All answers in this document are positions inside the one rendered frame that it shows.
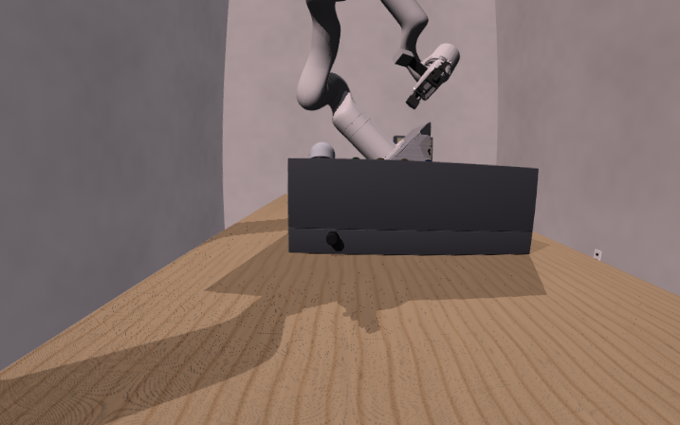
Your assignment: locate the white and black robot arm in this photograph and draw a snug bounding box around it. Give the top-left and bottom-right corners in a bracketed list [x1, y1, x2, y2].
[297, 0, 460, 159]

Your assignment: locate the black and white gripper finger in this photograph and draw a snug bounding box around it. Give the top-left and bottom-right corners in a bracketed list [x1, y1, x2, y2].
[406, 88, 428, 109]
[426, 61, 449, 87]

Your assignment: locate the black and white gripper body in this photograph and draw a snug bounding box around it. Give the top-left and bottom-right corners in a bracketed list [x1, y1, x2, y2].
[414, 60, 450, 101]

